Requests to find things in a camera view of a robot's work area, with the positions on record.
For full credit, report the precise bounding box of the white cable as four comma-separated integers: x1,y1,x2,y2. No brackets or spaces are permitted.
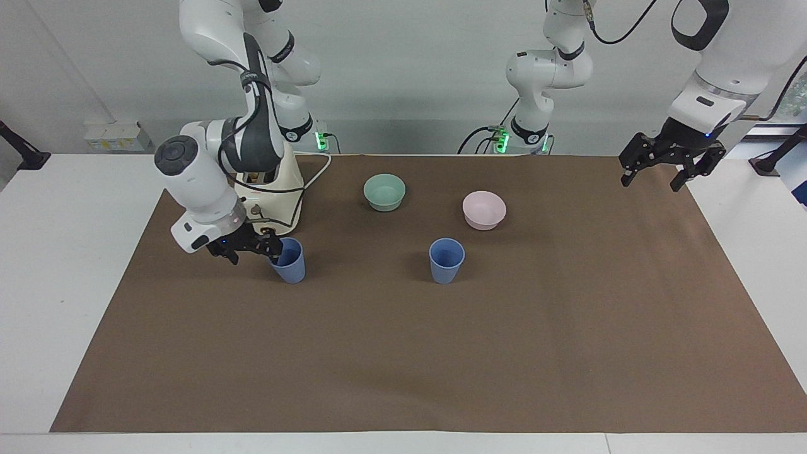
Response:
287,151,333,226

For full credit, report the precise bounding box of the black stand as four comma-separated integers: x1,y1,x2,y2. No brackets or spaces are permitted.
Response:
0,120,52,172
748,124,807,178

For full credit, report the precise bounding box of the white power strip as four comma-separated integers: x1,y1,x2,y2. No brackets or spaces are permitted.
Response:
83,121,154,153

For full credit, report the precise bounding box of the blue plastic cup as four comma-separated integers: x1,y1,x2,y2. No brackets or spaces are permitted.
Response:
269,237,306,285
429,237,466,285

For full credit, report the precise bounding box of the pink bowl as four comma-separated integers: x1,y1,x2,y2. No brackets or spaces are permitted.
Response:
462,190,508,231

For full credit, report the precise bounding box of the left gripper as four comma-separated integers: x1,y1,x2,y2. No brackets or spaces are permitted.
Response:
618,117,728,193

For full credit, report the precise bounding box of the black cable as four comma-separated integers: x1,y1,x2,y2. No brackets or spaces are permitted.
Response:
586,0,660,46
458,125,506,156
207,58,305,231
755,55,807,122

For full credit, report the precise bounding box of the cream white appliance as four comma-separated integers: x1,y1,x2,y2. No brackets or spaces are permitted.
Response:
232,146,308,233

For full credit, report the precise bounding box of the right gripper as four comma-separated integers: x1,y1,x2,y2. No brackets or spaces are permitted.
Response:
206,226,283,266

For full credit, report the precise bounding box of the green bowl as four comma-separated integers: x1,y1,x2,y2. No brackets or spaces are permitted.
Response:
363,173,407,212

